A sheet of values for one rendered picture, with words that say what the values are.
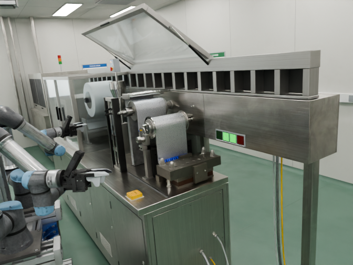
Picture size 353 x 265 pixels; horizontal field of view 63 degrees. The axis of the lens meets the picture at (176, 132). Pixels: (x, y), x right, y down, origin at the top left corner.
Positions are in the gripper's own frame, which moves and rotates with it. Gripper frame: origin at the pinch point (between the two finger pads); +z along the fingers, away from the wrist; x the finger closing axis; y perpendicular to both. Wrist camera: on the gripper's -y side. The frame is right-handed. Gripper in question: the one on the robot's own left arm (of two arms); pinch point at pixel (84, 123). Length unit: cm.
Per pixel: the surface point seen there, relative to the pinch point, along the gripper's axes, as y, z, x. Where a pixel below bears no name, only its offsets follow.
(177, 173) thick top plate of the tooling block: 10, 3, 97
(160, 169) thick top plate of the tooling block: 11, 1, 85
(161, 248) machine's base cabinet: 49, -16, 104
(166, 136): -6, 14, 77
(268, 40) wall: -64, 294, 5
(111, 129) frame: -1.1, 4.6, 30.2
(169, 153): 6, 15, 79
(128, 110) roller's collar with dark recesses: -17.5, 9.3, 45.1
